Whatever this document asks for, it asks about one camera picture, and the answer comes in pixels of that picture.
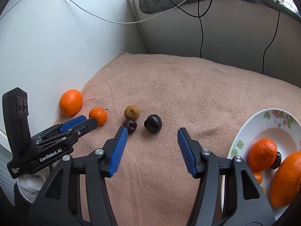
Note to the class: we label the dark plum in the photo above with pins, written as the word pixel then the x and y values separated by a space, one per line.
pixel 153 123

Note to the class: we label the orange mandarin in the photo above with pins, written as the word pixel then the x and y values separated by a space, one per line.
pixel 262 154

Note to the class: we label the small orange kumquat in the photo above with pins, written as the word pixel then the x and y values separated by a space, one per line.
pixel 258 176

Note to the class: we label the pink towel table cover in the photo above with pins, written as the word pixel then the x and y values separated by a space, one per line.
pixel 212 101

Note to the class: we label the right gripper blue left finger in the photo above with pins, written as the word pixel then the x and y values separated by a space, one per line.
pixel 59 200

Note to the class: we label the white gloved left hand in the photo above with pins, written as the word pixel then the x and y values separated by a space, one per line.
pixel 29 185

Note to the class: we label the medium orange by wall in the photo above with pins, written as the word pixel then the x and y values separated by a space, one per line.
pixel 71 102

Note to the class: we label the mandarin with stem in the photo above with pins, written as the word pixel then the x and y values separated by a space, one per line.
pixel 99 114

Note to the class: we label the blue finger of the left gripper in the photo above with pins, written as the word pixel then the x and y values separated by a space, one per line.
pixel 71 123

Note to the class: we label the large orange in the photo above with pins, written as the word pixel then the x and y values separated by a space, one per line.
pixel 286 182

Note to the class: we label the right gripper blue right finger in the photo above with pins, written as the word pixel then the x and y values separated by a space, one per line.
pixel 245 202

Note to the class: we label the small dark red cherry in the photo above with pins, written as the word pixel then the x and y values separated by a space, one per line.
pixel 277 161

